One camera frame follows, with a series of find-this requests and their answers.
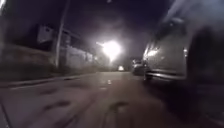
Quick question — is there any street lamp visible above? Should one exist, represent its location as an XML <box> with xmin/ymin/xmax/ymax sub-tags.
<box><xmin>97</xmin><ymin>39</ymin><xmax>122</xmax><ymax>68</ymax></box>

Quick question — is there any dark parked car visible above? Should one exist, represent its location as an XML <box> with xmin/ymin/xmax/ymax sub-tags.
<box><xmin>130</xmin><ymin>59</ymin><xmax>145</xmax><ymax>76</ymax></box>

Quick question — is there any dark asphalt road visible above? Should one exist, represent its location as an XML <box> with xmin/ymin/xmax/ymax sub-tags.
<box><xmin>0</xmin><ymin>71</ymin><xmax>224</xmax><ymax>128</ymax></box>

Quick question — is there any building with balcony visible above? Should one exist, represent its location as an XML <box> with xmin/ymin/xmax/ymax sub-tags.
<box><xmin>36</xmin><ymin>23</ymin><xmax>94</xmax><ymax>54</ymax></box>

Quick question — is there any tall grey pole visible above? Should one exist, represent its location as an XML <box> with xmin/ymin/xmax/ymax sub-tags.
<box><xmin>54</xmin><ymin>0</ymin><xmax>71</xmax><ymax>69</ymax></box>

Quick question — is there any grey parked car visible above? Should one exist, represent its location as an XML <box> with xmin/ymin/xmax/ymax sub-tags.
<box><xmin>142</xmin><ymin>16</ymin><xmax>224</xmax><ymax>101</ymax></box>

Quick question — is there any concrete kerb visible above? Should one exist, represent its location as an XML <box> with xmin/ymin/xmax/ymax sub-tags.
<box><xmin>0</xmin><ymin>72</ymin><xmax>91</xmax><ymax>89</ymax></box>

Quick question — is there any pale wall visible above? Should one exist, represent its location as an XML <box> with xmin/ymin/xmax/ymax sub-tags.
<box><xmin>0</xmin><ymin>43</ymin><xmax>98</xmax><ymax>81</ymax></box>

